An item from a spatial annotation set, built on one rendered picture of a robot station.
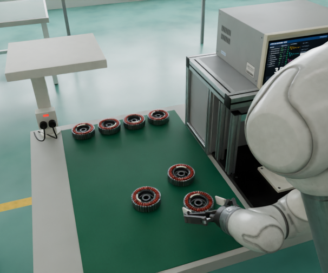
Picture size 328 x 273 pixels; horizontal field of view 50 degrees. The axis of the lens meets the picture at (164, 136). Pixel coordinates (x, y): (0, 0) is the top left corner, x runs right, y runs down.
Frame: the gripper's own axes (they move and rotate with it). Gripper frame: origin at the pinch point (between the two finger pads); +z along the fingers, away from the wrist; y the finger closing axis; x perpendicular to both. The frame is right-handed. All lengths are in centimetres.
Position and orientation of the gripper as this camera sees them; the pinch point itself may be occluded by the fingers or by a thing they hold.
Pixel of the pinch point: (201, 206)
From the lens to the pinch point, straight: 131.4
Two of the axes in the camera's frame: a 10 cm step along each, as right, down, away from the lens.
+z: -3.4, -0.2, 9.4
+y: -9.1, 2.4, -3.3
